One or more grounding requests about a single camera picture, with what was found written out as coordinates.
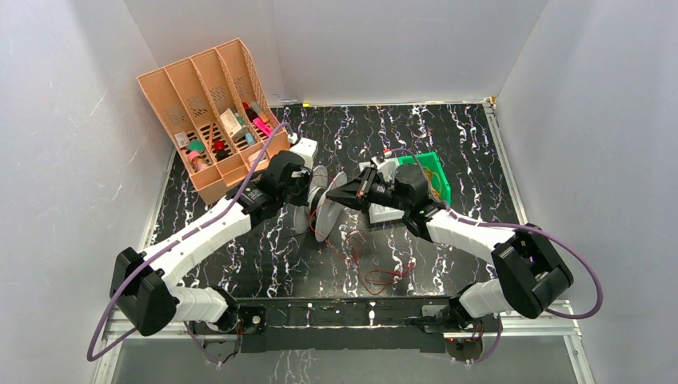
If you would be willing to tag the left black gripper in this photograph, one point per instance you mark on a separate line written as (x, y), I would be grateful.
(299, 187)

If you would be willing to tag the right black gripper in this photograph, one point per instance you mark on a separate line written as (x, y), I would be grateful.
(356, 192)

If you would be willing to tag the white perforated filament spool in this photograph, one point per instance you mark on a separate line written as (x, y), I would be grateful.
(319, 214)

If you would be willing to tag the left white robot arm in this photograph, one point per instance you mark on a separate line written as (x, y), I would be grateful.
(145, 284)

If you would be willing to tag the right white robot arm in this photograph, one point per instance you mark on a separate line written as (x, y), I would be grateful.
(530, 274)

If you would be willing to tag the white plastic bin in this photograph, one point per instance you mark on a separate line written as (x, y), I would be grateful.
(378, 213)

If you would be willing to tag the white label box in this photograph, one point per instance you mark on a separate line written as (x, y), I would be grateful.
(234, 129)

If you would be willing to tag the green plastic bin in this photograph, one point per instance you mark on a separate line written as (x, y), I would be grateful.
(434, 172)

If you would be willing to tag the pink tape roll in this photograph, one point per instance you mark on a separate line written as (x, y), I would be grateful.
(196, 155)

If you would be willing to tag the peach desk file organizer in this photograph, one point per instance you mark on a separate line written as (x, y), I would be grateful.
(188, 97)

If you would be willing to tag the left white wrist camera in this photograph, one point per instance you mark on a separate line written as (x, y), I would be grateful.
(304, 147)

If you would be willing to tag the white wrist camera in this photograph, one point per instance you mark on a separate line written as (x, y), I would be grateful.
(304, 147)
(386, 163)

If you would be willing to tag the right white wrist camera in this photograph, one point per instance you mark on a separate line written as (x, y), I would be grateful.
(386, 163)

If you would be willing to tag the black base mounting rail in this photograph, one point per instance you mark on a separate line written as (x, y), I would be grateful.
(344, 318)

